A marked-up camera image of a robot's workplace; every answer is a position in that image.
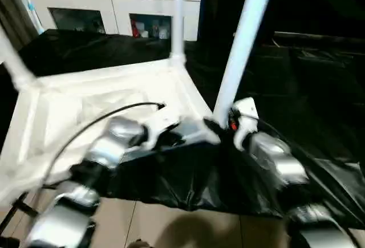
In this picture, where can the white plastic table leg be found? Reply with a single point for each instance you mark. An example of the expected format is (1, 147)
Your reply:
(245, 45)
(14, 60)
(178, 17)

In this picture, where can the white plastic table top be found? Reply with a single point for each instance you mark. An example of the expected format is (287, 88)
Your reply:
(85, 88)

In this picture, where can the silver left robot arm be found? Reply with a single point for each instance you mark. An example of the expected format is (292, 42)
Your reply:
(114, 148)

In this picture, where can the black mat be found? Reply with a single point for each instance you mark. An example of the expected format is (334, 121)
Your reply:
(199, 179)

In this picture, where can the red bottle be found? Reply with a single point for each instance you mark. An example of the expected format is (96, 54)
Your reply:
(135, 30)

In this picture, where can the black metal bar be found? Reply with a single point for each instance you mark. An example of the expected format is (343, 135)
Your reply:
(319, 35)

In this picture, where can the white glass-door cabinet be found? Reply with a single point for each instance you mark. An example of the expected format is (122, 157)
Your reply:
(108, 3)

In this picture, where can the grey curtain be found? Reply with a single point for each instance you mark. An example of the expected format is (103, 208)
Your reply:
(11, 11)

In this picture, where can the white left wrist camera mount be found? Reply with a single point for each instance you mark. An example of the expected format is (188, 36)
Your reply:
(164, 124)

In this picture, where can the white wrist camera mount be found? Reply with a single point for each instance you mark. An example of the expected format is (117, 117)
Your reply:
(246, 111)
(164, 124)

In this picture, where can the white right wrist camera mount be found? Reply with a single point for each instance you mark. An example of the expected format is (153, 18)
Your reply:
(246, 111)

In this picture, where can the black folding frame bar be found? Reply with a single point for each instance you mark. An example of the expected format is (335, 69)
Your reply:
(17, 211)

